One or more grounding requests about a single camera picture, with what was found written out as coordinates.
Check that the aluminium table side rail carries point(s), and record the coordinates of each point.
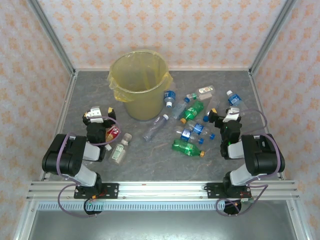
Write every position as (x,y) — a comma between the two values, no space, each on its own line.
(257,95)
(60,120)

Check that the aluminium frame post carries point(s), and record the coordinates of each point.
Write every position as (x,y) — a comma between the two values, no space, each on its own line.
(52,36)
(272,35)

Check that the yellow trash bin with liner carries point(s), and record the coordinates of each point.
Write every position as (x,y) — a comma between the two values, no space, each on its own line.
(120,96)

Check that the clear slim bottle blue cap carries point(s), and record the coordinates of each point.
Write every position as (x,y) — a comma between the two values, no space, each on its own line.
(213,106)

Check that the blue label bottle white cap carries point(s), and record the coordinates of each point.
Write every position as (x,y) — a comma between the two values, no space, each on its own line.
(235,100)

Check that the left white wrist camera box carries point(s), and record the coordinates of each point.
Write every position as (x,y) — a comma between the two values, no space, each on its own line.
(96,115)

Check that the beige label clear bottle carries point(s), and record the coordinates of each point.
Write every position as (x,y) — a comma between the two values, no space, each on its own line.
(206,92)

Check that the aluminium table end rail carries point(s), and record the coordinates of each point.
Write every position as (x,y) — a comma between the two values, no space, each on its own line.
(212,69)

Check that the red label plastic bottle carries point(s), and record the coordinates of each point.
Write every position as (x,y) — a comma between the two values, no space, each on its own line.
(112,132)

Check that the green label bottle beige cap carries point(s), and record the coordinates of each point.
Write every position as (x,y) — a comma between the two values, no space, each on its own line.
(118,152)

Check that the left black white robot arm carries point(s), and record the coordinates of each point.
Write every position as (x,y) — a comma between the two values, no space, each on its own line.
(65,155)

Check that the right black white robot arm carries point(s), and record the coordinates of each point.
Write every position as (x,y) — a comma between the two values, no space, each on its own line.
(262,155)

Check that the crushed clear bottle blue cap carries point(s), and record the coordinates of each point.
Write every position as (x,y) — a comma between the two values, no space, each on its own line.
(178,108)

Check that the clear slim bottle white cap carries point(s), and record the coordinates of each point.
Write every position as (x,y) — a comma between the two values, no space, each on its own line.
(153,128)

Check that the short blue label water bottle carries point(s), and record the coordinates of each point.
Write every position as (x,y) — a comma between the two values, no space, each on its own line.
(169,96)

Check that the green soda bottle orange cap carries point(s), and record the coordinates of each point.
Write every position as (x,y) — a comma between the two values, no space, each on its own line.
(192,111)
(186,148)

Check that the grey metal sheet panel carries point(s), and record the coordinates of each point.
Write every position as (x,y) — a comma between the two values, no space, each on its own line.
(160,225)

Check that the small green label clear bottle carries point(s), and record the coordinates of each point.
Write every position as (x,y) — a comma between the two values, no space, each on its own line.
(192,96)

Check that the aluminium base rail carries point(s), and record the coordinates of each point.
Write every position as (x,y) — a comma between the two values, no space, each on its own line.
(162,192)

